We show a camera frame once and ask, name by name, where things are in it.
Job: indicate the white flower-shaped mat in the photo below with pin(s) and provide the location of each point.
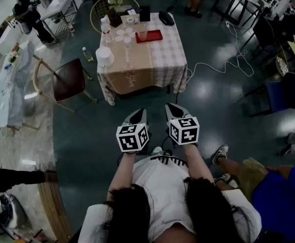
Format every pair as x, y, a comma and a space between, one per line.
124, 35

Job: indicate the white tape roll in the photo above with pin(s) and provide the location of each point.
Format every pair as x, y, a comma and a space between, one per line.
130, 20

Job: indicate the brown printed table runner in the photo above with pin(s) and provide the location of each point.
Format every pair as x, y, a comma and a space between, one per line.
129, 64

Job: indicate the white box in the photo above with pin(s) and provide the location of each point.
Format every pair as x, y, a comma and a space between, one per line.
10, 38

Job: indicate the table with checked tablecloth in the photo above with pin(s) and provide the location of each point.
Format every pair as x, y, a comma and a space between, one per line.
167, 49

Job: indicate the black square box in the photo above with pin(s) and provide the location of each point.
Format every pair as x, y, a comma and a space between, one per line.
144, 13

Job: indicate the blue chair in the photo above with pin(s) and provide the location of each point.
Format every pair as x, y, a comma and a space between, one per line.
286, 92

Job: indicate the long table with pale cloth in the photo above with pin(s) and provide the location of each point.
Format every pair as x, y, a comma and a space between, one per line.
13, 90

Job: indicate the dark brown box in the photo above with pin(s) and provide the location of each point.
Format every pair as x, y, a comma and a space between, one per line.
115, 19

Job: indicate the clear bottle with yellow liquid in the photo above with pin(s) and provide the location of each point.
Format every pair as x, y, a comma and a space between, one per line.
88, 55

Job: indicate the person's left forearm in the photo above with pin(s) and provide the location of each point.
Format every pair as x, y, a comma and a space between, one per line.
123, 171

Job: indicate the pink glass cup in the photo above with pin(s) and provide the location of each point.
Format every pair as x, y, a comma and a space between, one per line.
142, 35

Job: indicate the red tray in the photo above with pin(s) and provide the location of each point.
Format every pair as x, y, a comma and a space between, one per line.
154, 35

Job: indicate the person's white shirt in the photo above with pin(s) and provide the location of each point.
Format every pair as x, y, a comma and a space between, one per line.
167, 191

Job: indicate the person's right forearm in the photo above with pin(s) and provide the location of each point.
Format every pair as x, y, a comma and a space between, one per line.
196, 161

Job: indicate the black chair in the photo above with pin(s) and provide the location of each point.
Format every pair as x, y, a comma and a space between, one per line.
264, 30

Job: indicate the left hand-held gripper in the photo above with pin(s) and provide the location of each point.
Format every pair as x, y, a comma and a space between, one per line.
132, 138

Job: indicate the white table with metal shelf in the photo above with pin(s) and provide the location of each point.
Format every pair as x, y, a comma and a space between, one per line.
58, 5

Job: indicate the black telephone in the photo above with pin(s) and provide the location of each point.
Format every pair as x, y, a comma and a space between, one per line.
166, 18

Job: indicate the wooden chair with dark seat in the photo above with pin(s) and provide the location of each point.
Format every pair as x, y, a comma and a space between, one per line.
67, 78

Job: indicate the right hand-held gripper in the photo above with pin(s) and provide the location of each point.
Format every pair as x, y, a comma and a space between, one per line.
184, 131

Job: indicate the small white card stand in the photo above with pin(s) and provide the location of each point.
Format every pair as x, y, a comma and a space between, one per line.
131, 12

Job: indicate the white flower bunch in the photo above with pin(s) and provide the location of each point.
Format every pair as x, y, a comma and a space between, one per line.
117, 0

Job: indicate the curved wooden step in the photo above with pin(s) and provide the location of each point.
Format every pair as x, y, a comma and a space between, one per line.
53, 201

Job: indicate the clear bottle with red label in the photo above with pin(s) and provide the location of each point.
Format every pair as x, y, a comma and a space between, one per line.
105, 26

